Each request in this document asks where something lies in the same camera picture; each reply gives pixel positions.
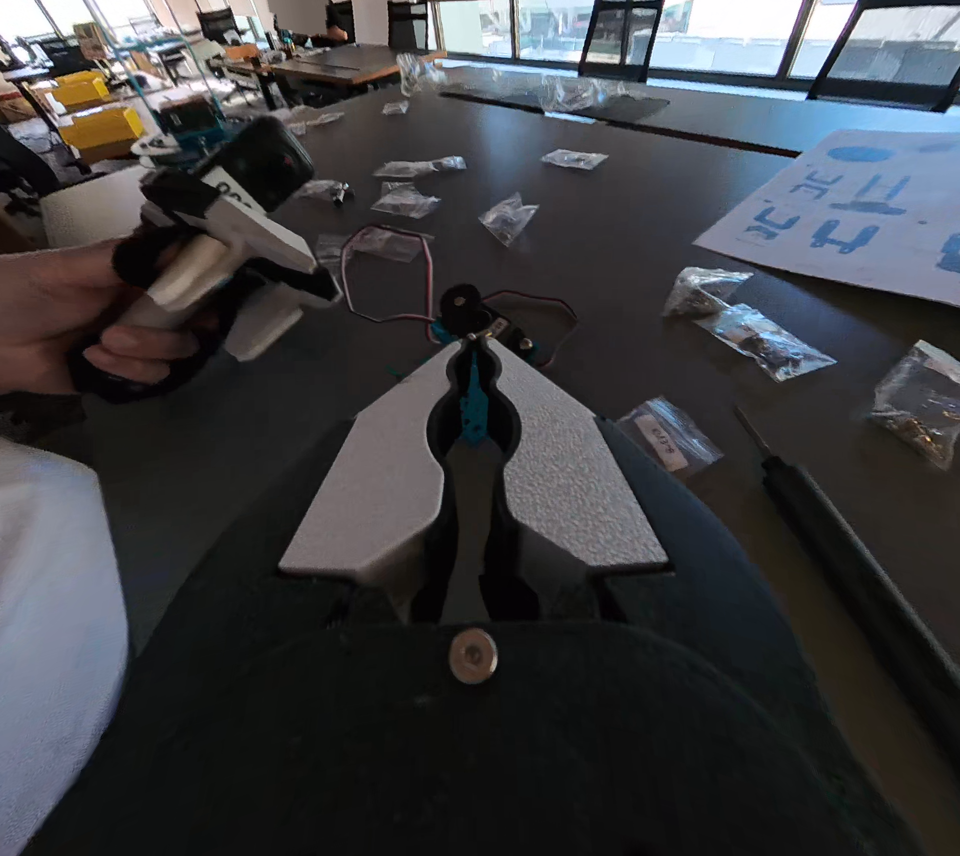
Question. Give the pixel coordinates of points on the bag full of screws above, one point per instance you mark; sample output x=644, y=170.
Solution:
x=705, y=294

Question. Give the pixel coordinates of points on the yellow storage bin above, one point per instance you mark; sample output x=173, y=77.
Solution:
x=101, y=133
x=82, y=90

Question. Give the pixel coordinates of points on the black chair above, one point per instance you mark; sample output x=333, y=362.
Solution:
x=219, y=24
x=892, y=46
x=622, y=31
x=409, y=24

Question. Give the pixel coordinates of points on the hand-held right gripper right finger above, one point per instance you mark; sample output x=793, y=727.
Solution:
x=577, y=496

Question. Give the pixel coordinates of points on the person's left hand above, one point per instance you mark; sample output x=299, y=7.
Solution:
x=52, y=316

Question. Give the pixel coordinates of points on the long clear screw bag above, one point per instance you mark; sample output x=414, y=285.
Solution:
x=765, y=342

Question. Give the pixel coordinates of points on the clear bag of metal standoffs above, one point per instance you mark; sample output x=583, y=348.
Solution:
x=322, y=191

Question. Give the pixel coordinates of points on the black screwdriver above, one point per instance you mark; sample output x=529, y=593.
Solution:
x=862, y=571

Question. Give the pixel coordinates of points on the person's white shirt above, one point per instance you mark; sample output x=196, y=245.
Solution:
x=45, y=608

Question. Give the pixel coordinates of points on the wooden table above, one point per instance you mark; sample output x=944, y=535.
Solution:
x=337, y=58

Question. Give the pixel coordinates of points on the crumpled clear plastic wrap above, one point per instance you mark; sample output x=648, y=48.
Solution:
x=570, y=95

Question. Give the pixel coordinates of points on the dark desk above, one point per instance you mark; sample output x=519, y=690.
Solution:
x=637, y=211

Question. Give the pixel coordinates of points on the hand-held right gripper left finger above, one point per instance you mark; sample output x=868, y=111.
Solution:
x=375, y=496

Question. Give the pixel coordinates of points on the white instruction booklet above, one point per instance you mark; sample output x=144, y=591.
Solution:
x=862, y=219

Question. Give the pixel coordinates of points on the clear screw bag white label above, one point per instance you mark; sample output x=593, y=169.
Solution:
x=671, y=436

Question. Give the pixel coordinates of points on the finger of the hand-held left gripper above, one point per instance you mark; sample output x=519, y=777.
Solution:
x=255, y=238
x=315, y=286

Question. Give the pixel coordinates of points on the clear plastic screw bag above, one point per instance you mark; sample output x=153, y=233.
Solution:
x=405, y=200
x=332, y=249
x=416, y=166
x=315, y=124
x=390, y=243
x=395, y=108
x=574, y=159
x=922, y=406
x=508, y=219

